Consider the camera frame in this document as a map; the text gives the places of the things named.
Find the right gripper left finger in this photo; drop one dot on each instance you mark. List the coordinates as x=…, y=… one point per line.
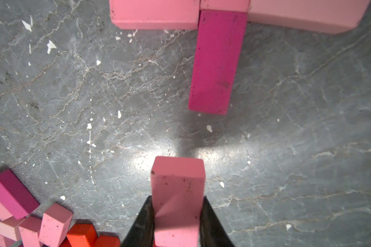
x=141, y=234

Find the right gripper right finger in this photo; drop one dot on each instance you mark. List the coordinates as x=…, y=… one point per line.
x=212, y=233

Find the magenta block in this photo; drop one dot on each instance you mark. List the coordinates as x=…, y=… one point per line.
x=219, y=42
x=15, y=197

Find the pink block carried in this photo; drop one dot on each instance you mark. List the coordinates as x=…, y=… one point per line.
x=155, y=14
x=330, y=16

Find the red block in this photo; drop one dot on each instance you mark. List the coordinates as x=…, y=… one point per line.
x=107, y=241
x=80, y=235

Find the pink block right tilted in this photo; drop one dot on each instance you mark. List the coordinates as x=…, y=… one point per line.
x=55, y=225

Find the pink block centre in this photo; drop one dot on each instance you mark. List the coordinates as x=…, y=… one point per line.
x=29, y=231

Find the light pink block tilted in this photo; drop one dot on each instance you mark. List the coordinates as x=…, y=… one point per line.
x=10, y=228

